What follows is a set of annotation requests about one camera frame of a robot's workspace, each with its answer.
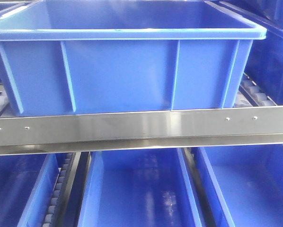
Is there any blue bin lower centre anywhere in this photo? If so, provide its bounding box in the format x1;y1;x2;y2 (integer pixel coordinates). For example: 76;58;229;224
78;148;205;227

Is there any blue bin on shelf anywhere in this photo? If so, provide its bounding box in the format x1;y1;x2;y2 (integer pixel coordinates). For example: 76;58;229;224
0;0;266;116

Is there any steel rack front crossbar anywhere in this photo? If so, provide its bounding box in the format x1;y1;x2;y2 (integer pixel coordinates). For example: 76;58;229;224
0;106;283;156

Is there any blue bin lower right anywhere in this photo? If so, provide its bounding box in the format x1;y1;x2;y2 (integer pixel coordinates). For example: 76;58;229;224
192;144;283;227

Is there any blue bin lower left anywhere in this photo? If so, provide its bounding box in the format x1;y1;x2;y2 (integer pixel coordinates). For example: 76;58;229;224
0;154;59;227

